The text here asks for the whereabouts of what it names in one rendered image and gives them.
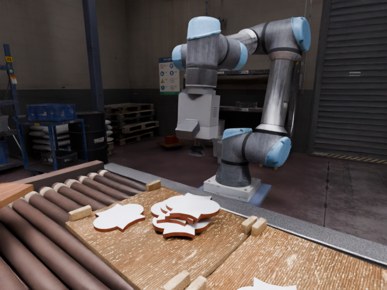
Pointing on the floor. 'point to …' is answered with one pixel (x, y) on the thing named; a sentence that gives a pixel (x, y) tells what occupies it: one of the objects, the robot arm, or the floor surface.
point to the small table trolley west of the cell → (35, 168)
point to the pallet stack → (130, 122)
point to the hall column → (94, 57)
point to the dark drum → (92, 117)
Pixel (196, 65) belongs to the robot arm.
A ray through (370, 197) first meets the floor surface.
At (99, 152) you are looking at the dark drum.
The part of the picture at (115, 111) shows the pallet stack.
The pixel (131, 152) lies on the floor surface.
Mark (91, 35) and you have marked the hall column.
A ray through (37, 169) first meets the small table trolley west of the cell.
